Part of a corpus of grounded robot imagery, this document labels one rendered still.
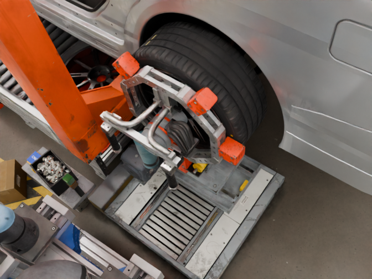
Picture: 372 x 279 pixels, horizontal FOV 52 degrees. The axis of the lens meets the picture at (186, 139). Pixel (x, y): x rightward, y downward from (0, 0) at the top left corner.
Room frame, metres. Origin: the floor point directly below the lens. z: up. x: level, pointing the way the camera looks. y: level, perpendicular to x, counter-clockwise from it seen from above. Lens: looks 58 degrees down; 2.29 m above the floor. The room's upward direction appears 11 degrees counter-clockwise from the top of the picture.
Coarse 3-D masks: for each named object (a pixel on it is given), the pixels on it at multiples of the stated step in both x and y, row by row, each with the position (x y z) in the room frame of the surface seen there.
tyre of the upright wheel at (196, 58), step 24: (168, 24) 1.31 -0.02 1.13; (192, 24) 1.23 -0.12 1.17; (144, 48) 1.19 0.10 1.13; (168, 48) 1.13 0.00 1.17; (192, 48) 1.09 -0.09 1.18; (216, 48) 1.08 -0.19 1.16; (192, 72) 0.98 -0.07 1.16; (216, 72) 0.98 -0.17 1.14; (240, 72) 0.99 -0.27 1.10; (240, 96) 0.92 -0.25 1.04; (264, 96) 0.96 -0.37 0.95; (240, 120) 0.85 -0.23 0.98
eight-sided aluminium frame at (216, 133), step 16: (128, 80) 1.12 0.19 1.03; (144, 80) 1.04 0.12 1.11; (160, 80) 1.04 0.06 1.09; (176, 80) 1.00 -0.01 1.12; (128, 96) 1.16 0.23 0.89; (176, 96) 0.92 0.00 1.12; (192, 96) 0.92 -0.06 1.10; (192, 112) 0.87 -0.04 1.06; (208, 112) 0.87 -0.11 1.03; (208, 128) 0.82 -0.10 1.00; (224, 128) 0.83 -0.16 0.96; (192, 160) 0.90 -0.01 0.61; (208, 160) 0.83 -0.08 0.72
